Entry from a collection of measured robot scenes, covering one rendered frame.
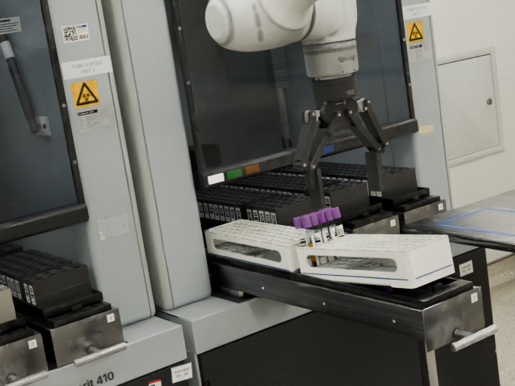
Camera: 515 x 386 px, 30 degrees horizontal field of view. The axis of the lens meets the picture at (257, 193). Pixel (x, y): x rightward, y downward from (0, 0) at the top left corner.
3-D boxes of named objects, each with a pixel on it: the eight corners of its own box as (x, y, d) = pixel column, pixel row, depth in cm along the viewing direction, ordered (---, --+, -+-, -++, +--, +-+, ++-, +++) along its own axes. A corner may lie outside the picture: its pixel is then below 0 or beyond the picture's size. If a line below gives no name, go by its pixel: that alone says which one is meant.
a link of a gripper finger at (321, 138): (343, 114, 163) (338, 109, 162) (316, 171, 160) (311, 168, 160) (329, 113, 166) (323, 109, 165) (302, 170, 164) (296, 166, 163)
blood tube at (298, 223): (307, 276, 176) (292, 218, 175) (316, 274, 176) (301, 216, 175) (307, 278, 175) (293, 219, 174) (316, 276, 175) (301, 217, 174)
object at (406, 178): (412, 191, 230) (409, 167, 229) (418, 191, 228) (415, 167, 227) (376, 202, 224) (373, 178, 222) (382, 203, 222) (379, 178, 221)
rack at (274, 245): (207, 258, 202) (202, 230, 201) (245, 246, 208) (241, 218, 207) (293, 278, 178) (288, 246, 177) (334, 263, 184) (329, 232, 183)
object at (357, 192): (365, 206, 221) (362, 181, 220) (371, 207, 220) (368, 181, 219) (326, 218, 215) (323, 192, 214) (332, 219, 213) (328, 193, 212)
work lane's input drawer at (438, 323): (195, 289, 206) (188, 249, 204) (247, 272, 213) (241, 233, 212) (447, 360, 146) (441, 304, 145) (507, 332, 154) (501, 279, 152)
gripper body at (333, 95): (328, 79, 158) (335, 135, 160) (366, 71, 163) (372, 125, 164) (300, 80, 164) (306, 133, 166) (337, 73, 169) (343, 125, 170)
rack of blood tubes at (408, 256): (300, 279, 176) (293, 247, 176) (341, 265, 182) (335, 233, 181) (413, 289, 152) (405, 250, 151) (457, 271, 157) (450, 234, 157)
